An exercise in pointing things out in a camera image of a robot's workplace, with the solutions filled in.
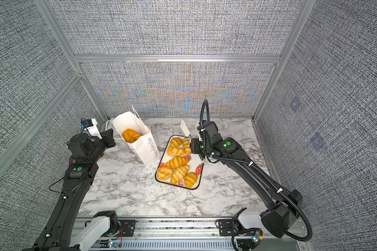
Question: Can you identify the small croissant second row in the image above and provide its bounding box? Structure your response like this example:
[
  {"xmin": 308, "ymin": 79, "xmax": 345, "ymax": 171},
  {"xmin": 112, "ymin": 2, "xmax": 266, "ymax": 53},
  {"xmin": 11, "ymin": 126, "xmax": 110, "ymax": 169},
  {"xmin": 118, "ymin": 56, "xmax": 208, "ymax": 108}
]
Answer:
[{"xmin": 167, "ymin": 147, "xmax": 186, "ymax": 157}]

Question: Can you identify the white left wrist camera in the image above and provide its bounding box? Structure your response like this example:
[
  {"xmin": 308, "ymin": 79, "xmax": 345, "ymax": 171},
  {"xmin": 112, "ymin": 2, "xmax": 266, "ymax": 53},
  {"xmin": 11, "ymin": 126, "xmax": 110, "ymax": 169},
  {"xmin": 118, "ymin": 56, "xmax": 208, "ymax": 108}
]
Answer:
[{"xmin": 81, "ymin": 118, "xmax": 102, "ymax": 139}]

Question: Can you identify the round bun bottom left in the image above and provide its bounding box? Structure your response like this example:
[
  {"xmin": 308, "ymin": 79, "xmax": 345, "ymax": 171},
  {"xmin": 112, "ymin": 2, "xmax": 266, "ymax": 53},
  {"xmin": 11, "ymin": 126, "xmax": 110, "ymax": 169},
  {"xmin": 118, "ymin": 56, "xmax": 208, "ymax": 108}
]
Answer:
[{"xmin": 157, "ymin": 166, "xmax": 173, "ymax": 181}]

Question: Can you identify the aluminium cage frame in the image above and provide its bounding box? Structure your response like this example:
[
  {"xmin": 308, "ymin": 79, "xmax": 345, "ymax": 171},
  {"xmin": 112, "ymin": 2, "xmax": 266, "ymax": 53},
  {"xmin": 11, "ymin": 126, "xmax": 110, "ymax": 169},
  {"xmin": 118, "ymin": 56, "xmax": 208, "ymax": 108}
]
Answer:
[{"xmin": 0, "ymin": 1, "xmax": 316, "ymax": 178}]

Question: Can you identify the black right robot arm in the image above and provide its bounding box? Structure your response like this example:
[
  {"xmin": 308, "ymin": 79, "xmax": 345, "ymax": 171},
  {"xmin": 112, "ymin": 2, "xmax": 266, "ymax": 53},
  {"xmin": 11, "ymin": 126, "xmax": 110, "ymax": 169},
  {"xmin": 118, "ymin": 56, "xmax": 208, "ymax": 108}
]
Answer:
[{"xmin": 191, "ymin": 121, "xmax": 303, "ymax": 239}]

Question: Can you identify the long braided bread loaf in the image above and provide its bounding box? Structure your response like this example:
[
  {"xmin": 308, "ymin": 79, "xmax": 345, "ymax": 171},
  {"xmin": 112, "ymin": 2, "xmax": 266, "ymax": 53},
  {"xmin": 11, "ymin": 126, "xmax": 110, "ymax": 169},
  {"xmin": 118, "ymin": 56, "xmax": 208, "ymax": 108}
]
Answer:
[{"xmin": 122, "ymin": 129, "xmax": 142, "ymax": 144}]

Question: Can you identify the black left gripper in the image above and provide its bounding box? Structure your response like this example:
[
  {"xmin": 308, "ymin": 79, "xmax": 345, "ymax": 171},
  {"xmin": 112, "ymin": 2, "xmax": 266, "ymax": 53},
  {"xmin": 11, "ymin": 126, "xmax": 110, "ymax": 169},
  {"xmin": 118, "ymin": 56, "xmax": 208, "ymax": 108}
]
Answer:
[{"xmin": 88, "ymin": 128, "xmax": 116, "ymax": 164}]

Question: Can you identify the white strawberry-print tray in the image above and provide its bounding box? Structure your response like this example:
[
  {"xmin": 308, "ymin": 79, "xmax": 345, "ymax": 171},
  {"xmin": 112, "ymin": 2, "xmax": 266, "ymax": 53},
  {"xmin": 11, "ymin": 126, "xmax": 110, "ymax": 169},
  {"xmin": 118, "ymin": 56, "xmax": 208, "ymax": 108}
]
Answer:
[{"xmin": 155, "ymin": 135, "xmax": 204, "ymax": 190}]

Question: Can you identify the white paper gift bag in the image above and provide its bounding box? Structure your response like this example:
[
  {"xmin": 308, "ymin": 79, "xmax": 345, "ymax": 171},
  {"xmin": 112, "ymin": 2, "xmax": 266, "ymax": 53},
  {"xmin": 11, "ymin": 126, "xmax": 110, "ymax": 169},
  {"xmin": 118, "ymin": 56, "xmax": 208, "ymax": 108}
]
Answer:
[{"xmin": 107, "ymin": 107, "xmax": 160, "ymax": 167}]

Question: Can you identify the striped croissant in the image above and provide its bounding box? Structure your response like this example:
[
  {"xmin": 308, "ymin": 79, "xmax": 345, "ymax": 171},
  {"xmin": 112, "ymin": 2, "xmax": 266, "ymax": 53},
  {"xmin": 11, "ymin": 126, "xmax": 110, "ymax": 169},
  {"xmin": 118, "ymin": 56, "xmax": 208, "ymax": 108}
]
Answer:
[
  {"xmin": 171, "ymin": 165, "xmax": 190, "ymax": 185},
  {"xmin": 165, "ymin": 156, "xmax": 190, "ymax": 169}
]

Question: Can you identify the small croissant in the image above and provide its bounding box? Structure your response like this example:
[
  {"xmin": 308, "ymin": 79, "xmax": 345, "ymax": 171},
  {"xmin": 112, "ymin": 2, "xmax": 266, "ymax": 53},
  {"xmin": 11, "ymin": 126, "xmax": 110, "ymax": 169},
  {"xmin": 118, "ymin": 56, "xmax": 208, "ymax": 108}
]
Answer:
[
  {"xmin": 169, "ymin": 137, "xmax": 183, "ymax": 148},
  {"xmin": 184, "ymin": 172, "xmax": 198, "ymax": 188},
  {"xmin": 183, "ymin": 138, "xmax": 192, "ymax": 155}
]

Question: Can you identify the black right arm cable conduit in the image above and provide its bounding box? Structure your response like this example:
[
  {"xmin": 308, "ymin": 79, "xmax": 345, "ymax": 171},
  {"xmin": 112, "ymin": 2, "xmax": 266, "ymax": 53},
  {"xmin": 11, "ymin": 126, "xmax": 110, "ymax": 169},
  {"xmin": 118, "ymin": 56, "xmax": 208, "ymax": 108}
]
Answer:
[{"xmin": 199, "ymin": 99, "xmax": 313, "ymax": 242}]

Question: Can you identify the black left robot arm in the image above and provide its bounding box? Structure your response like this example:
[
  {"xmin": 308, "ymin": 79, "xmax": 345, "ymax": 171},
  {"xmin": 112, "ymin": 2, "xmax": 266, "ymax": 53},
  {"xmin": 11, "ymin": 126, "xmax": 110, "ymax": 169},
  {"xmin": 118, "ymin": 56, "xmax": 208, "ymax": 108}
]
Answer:
[{"xmin": 31, "ymin": 129, "xmax": 120, "ymax": 251}]

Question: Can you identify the striped croissant centre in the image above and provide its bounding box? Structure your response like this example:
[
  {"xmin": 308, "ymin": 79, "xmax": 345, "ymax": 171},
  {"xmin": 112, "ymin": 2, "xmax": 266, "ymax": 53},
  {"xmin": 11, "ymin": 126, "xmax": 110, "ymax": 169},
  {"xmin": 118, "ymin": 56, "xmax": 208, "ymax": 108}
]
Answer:
[{"xmin": 165, "ymin": 156, "xmax": 190, "ymax": 169}]

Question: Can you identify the striped croissant bottom middle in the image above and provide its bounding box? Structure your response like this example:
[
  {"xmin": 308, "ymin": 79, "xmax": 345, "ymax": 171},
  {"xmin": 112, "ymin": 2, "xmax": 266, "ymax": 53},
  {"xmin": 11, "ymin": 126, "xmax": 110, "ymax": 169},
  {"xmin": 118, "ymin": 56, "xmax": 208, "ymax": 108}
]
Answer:
[{"xmin": 171, "ymin": 165, "xmax": 190, "ymax": 185}]

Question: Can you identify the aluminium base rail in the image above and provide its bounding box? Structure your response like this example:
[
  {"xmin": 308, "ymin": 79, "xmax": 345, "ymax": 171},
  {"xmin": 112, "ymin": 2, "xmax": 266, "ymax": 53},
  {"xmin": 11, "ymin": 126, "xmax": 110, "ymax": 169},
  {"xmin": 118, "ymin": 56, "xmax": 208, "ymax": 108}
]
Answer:
[{"xmin": 72, "ymin": 216, "xmax": 309, "ymax": 251}]

